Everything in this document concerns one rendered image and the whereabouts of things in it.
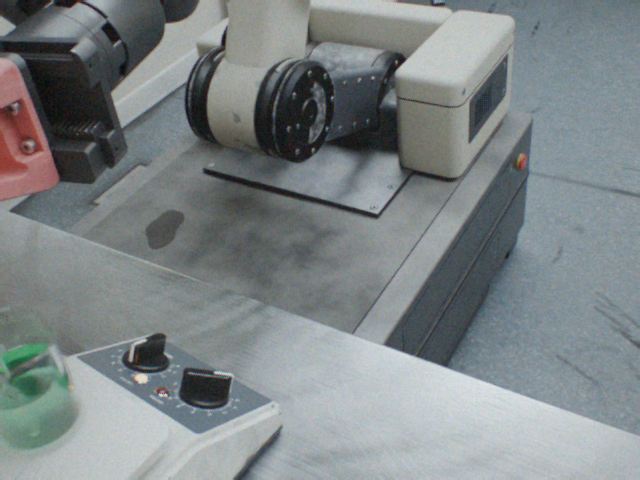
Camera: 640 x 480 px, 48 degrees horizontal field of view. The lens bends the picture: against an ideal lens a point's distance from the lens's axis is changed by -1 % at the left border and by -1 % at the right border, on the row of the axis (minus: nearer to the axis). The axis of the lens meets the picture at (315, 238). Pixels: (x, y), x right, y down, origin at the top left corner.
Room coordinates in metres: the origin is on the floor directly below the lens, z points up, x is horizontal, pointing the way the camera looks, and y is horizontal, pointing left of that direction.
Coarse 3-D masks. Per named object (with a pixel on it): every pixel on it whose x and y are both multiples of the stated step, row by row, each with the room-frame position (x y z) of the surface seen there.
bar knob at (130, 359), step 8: (152, 336) 0.36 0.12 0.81; (160, 336) 0.36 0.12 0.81; (136, 344) 0.34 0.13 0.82; (144, 344) 0.35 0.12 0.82; (152, 344) 0.35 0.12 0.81; (160, 344) 0.35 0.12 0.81; (128, 352) 0.35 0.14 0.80; (136, 352) 0.34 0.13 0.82; (144, 352) 0.34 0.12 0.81; (152, 352) 0.35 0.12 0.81; (160, 352) 0.35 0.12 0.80; (128, 360) 0.34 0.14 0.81; (136, 360) 0.34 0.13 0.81; (144, 360) 0.34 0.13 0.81; (152, 360) 0.34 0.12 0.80; (160, 360) 0.35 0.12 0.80; (168, 360) 0.35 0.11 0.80; (136, 368) 0.33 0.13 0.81; (144, 368) 0.33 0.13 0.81; (152, 368) 0.33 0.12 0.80; (160, 368) 0.34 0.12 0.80
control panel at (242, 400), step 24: (96, 360) 0.34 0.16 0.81; (120, 360) 0.35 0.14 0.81; (192, 360) 0.36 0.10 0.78; (120, 384) 0.31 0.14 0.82; (144, 384) 0.32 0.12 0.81; (168, 384) 0.32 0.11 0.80; (240, 384) 0.33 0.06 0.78; (168, 408) 0.29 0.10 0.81; (192, 408) 0.29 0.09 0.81; (216, 408) 0.30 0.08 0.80; (240, 408) 0.30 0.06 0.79
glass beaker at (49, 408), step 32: (0, 320) 0.30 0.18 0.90; (32, 320) 0.29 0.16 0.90; (0, 352) 0.29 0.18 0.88; (0, 384) 0.25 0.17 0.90; (32, 384) 0.25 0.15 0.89; (64, 384) 0.27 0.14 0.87; (0, 416) 0.25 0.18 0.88; (32, 416) 0.25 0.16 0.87; (64, 416) 0.26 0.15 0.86; (32, 448) 0.25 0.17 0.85
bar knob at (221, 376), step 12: (192, 372) 0.31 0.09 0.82; (204, 372) 0.32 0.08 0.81; (216, 372) 0.32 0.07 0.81; (228, 372) 0.32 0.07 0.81; (192, 384) 0.31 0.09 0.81; (204, 384) 0.31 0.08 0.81; (216, 384) 0.31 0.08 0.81; (228, 384) 0.31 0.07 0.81; (180, 396) 0.31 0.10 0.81; (192, 396) 0.30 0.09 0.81; (204, 396) 0.30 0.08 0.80; (216, 396) 0.31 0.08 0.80; (228, 396) 0.31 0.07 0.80
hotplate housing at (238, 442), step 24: (144, 336) 0.39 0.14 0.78; (72, 360) 0.34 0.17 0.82; (264, 408) 0.30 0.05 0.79; (192, 432) 0.27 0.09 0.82; (216, 432) 0.27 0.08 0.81; (240, 432) 0.28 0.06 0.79; (264, 432) 0.29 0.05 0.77; (168, 456) 0.25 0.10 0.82; (192, 456) 0.25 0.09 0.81; (216, 456) 0.26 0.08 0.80; (240, 456) 0.28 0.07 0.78
